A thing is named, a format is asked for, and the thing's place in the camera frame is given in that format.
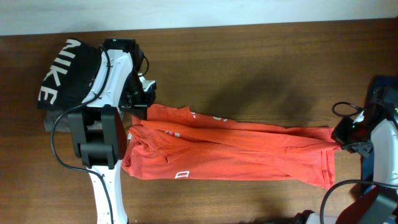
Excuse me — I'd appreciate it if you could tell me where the grey folded garment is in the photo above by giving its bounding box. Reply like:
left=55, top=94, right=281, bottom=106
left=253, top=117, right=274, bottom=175
left=44, top=110, right=70, bottom=133

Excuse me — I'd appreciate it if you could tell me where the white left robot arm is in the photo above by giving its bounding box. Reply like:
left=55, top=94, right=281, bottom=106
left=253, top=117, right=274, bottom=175
left=68, top=39, right=157, bottom=223

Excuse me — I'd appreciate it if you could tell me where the dark blue garment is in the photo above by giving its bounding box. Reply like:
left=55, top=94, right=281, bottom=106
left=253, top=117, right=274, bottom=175
left=361, top=75, right=397, bottom=181

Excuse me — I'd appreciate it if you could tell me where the orange red t-shirt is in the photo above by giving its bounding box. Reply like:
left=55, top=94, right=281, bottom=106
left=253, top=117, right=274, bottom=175
left=122, top=104, right=340, bottom=189

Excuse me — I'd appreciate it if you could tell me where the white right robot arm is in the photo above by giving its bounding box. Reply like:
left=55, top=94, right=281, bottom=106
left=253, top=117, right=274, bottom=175
left=292, top=102, right=397, bottom=223

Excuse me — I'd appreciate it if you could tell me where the black Nike garment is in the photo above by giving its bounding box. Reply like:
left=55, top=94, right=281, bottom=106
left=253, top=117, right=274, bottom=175
left=37, top=39, right=101, bottom=111

